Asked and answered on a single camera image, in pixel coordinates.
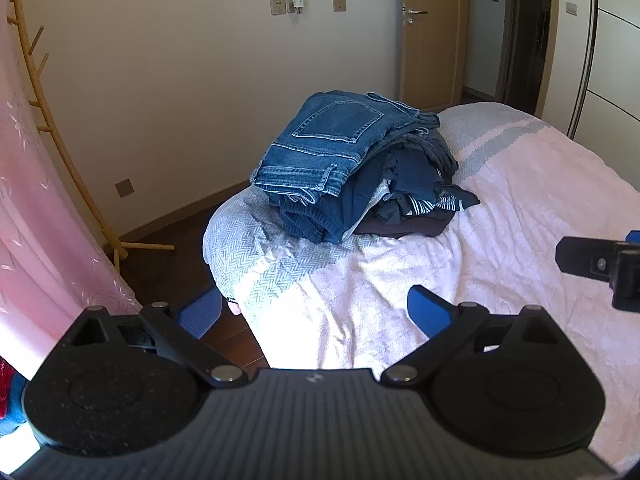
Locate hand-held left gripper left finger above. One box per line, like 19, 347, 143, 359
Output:
66, 287, 247, 389

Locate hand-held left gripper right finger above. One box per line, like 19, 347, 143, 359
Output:
380, 284, 572, 388

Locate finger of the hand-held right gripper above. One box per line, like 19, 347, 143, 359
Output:
609, 249, 640, 314
555, 230, 640, 279

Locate blue jeans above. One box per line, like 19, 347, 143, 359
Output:
252, 91, 441, 206

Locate grey herringbone blanket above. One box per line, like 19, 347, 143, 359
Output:
202, 191, 386, 326

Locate black folded garment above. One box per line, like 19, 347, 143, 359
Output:
354, 209, 453, 239

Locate navy striped garment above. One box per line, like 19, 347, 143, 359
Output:
380, 185, 482, 221

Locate white cloth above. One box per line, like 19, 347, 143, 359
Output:
352, 177, 396, 233

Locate navy knit sweater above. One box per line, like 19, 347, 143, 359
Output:
269, 192, 353, 246

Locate navy shirt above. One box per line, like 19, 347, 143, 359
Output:
340, 147, 441, 241

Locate pink curtain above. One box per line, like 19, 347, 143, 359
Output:
0, 0, 144, 382

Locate wooden coat rack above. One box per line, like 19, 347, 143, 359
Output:
5, 0, 176, 273

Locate blue cloth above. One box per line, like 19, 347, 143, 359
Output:
0, 369, 32, 438

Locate red cloth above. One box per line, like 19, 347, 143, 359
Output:
0, 357, 14, 423

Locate wooden door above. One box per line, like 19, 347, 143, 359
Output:
399, 0, 472, 111

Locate metal door handle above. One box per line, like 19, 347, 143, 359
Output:
402, 3, 429, 27

